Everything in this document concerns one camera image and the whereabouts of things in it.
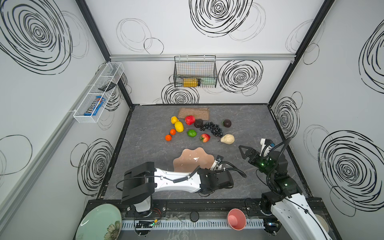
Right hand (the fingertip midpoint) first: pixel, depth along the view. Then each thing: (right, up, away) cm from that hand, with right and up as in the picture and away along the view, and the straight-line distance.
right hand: (243, 149), depth 76 cm
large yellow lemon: (-36, +10, +26) cm, 45 cm away
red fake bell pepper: (-28, +15, +28) cm, 42 cm away
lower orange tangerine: (-43, +3, +22) cm, 48 cm away
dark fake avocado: (-23, +12, +29) cm, 39 cm away
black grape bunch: (-12, +9, +25) cm, 30 cm away
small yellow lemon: (-40, +15, +31) cm, 53 cm away
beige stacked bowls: (+37, -34, -5) cm, 50 cm away
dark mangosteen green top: (-2, +12, +28) cm, 31 cm away
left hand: (-12, -14, +2) cm, 19 cm away
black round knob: (-25, -26, -13) cm, 39 cm away
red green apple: (-18, +3, +20) cm, 27 cm away
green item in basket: (-17, +38, +10) cm, 43 cm away
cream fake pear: (-3, +3, +18) cm, 18 cm away
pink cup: (-5, -32, -6) cm, 33 cm away
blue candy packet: (-73, +20, -6) cm, 76 cm away
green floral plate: (-70, -34, -6) cm, 78 cm away
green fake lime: (-27, +6, +23) cm, 36 cm away
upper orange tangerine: (-40, +7, +25) cm, 48 cm away
